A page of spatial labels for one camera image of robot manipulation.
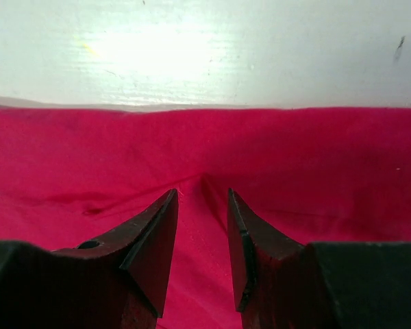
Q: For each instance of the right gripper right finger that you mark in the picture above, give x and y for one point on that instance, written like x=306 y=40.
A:
x=280 y=283

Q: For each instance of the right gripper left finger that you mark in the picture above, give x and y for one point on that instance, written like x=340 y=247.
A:
x=115 y=280

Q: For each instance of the red t shirt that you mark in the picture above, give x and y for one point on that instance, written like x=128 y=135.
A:
x=326 y=174

